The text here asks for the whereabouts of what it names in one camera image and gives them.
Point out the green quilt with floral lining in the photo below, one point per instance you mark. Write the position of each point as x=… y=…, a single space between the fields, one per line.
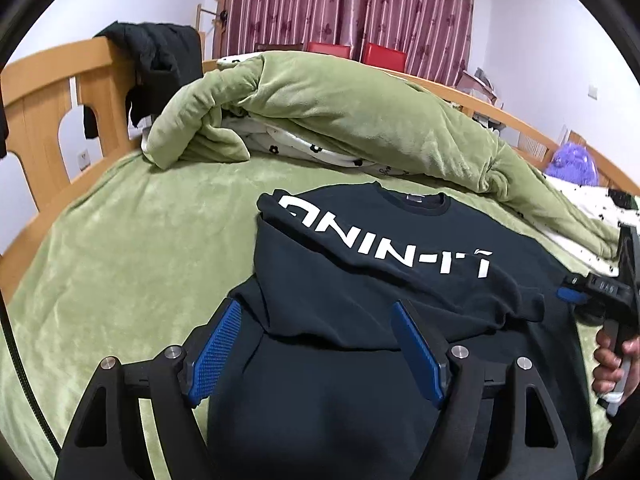
x=350 y=110

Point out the person's right forearm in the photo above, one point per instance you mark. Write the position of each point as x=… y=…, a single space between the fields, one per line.
x=622 y=445

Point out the maroon flowered curtain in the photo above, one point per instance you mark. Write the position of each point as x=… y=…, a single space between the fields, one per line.
x=350 y=5

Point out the person's right hand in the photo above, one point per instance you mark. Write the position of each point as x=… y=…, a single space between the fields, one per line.
x=606 y=367

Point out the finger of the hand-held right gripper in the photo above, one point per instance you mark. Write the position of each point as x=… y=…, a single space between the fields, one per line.
x=572 y=292

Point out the wooden bed frame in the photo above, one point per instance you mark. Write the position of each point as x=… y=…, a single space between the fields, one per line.
x=35 y=105

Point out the green plush bed sheet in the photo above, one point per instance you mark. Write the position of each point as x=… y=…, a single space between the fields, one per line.
x=130 y=240

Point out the black bag with grey stripe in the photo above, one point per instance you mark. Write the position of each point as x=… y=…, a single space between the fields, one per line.
x=3 y=130

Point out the white wall socket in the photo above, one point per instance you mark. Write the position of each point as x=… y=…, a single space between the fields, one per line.
x=592 y=92
x=83 y=160

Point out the black jacket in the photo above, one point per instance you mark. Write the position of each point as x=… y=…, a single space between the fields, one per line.
x=160 y=55

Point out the purple plush toy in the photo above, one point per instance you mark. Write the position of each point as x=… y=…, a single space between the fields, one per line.
x=575 y=162

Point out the black printed sweatshirt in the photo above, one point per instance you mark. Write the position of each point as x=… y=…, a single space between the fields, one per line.
x=330 y=310

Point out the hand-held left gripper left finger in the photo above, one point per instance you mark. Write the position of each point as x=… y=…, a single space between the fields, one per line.
x=216 y=347

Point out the red chair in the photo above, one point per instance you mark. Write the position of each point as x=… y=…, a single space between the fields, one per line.
x=327 y=50
x=382 y=57

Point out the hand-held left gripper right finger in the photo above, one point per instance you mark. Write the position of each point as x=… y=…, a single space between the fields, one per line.
x=417 y=347

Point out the wooden rack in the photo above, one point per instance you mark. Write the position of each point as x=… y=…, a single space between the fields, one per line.
x=220 y=20

